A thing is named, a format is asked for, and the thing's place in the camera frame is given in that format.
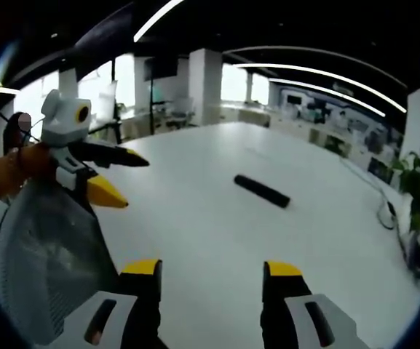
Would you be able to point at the white pillar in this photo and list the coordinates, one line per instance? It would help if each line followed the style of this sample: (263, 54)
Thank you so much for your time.
(205, 87)
(419, 125)

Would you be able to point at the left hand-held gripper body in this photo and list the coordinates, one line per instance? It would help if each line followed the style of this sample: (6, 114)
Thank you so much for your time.
(64, 127)

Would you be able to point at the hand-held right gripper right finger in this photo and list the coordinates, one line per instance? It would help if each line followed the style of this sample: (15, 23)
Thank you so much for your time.
(286, 309)

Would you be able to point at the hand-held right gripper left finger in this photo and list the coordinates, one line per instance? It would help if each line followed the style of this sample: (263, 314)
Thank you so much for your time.
(137, 309)

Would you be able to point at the black remote control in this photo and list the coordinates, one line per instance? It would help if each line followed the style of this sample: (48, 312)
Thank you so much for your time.
(262, 191)

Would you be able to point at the green potted plant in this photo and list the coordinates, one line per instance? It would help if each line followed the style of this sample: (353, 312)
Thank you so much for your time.
(419, 203)

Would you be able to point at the grey mesh office chair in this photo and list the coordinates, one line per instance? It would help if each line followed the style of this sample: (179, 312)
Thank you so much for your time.
(46, 254)

